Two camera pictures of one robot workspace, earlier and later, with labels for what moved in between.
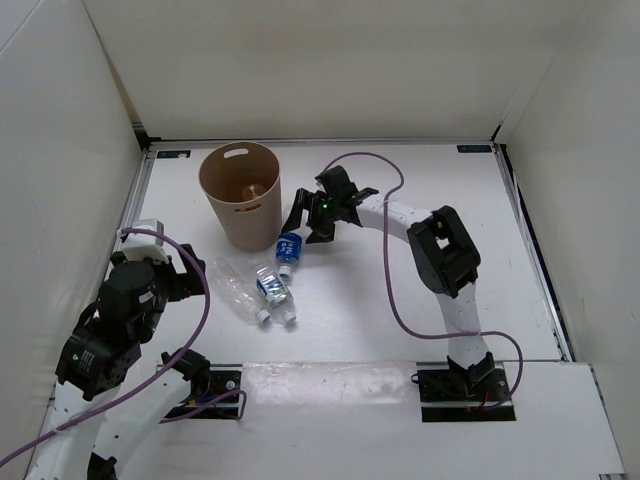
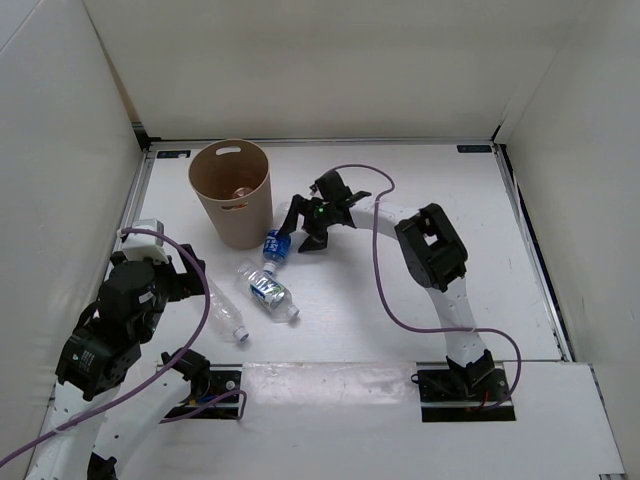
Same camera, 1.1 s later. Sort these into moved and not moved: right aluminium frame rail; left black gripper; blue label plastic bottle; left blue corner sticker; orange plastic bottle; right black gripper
Moved: orange plastic bottle; blue label plastic bottle
Not moved: right aluminium frame rail; right black gripper; left black gripper; left blue corner sticker
